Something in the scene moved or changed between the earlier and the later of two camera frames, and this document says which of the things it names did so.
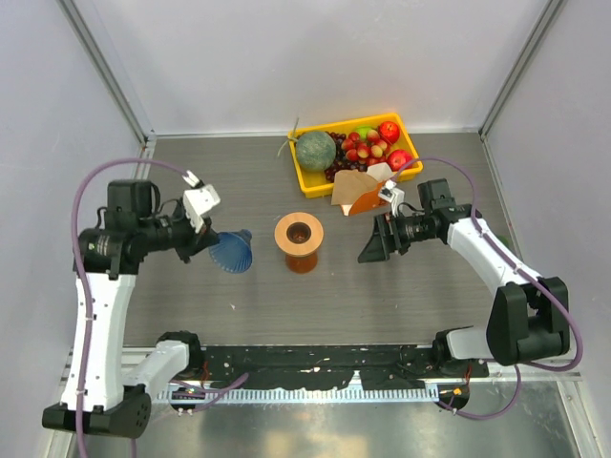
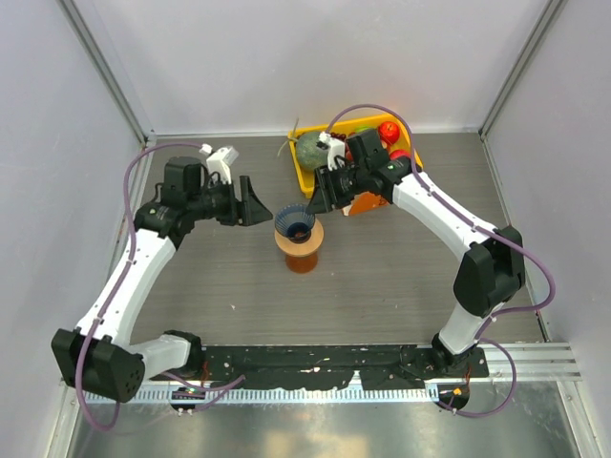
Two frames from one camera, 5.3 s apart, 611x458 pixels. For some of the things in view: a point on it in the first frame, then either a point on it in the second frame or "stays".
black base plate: (325, 365) stays
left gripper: (198, 241) to (250, 210)
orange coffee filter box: (367, 203) stays
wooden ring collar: (316, 236) stays
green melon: (316, 150) stays
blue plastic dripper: (233, 253) to (295, 221)
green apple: (363, 131) stays
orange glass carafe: (301, 263) stays
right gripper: (386, 239) to (326, 191)
